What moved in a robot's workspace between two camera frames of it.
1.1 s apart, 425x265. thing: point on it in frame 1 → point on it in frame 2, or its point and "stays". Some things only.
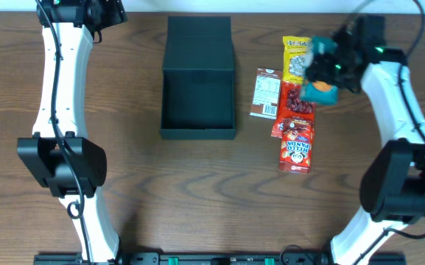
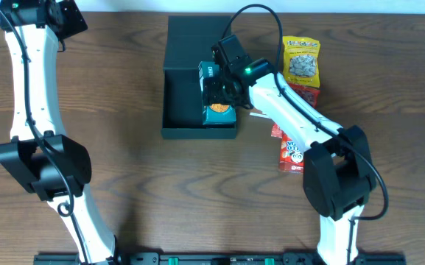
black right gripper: [318, 68] → [211, 95]
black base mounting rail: [221, 258] stays
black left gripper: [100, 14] → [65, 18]
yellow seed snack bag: [294, 49] stays
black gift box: [197, 87] stays
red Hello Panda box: [296, 145] stays
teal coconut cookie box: [320, 92] → [218, 113]
